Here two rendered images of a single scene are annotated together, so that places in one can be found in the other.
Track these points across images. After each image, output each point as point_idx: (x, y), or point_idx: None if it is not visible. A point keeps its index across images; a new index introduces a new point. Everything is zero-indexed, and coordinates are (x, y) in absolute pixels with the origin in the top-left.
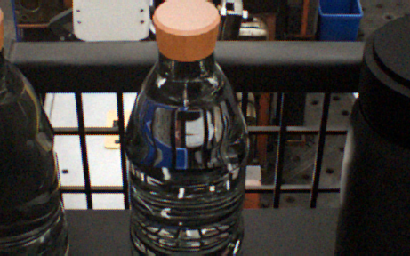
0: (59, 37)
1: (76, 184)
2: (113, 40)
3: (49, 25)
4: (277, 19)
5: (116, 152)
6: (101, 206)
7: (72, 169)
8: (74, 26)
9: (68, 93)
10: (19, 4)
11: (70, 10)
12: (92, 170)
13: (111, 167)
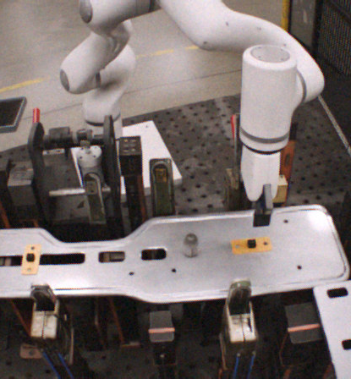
0: (271, 211)
1: (309, 259)
2: (142, 262)
3: (272, 209)
4: (119, 171)
5: (274, 243)
6: (322, 243)
7: (296, 264)
8: (275, 191)
9: (216, 281)
10: (65, 350)
11: (267, 188)
12: (293, 253)
13: (288, 244)
